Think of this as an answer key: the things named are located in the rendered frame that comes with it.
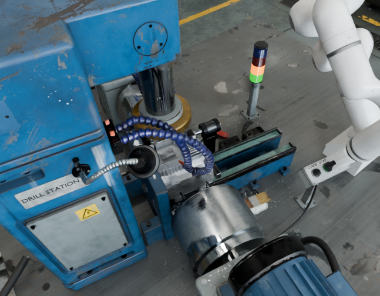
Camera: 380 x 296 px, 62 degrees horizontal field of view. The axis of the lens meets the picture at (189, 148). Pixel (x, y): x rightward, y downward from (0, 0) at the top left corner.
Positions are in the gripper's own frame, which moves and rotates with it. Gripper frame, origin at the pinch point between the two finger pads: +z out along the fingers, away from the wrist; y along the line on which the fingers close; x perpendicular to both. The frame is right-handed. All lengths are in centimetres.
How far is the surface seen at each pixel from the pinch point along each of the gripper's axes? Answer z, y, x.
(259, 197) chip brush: 30.9, 16.0, -2.2
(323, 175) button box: 2.5, 2.9, 2.0
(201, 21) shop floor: 204, -97, -234
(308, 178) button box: 2.9, 8.4, 0.7
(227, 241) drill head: -9.4, 47.6, 7.3
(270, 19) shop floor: 191, -174, -200
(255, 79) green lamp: 23, -6, -51
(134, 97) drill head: 14, 51, -57
